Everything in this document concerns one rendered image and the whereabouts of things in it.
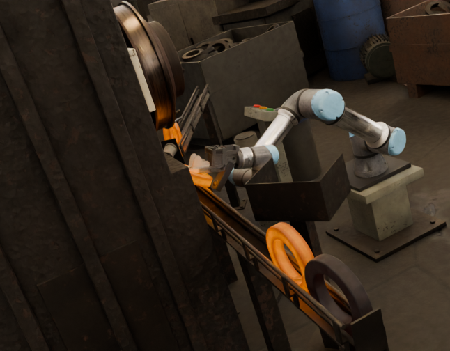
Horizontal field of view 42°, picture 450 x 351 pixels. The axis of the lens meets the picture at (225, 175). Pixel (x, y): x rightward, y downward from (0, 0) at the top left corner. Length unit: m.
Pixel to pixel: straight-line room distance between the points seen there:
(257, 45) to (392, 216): 2.26
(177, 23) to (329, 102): 4.44
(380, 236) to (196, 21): 4.05
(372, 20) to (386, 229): 3.04
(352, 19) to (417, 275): 3.29
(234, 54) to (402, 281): 2.49
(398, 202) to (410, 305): 0.57
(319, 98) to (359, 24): 3.23
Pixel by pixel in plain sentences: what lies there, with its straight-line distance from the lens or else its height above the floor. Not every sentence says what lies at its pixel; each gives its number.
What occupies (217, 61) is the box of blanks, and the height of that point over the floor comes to 0.69.
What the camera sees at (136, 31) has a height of 1.26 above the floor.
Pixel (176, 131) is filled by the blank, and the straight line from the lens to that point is 2.72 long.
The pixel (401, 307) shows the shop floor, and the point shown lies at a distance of 2.37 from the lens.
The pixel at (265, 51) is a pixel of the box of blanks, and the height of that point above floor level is 0.61.
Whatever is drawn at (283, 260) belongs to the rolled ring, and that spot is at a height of 0.66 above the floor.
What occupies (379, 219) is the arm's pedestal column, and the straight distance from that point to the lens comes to 2.71.
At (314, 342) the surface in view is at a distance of 2.27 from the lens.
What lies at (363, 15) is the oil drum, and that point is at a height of 0.55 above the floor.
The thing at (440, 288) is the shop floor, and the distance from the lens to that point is 2.44.
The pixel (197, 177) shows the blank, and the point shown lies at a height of 0.75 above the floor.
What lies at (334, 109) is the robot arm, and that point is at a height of 0.75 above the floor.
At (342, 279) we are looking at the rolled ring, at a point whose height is 0.75.
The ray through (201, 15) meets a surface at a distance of 6.20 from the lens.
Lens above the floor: 1.41
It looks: 20 degrees down
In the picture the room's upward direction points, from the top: 17 degrees counter-clockwise
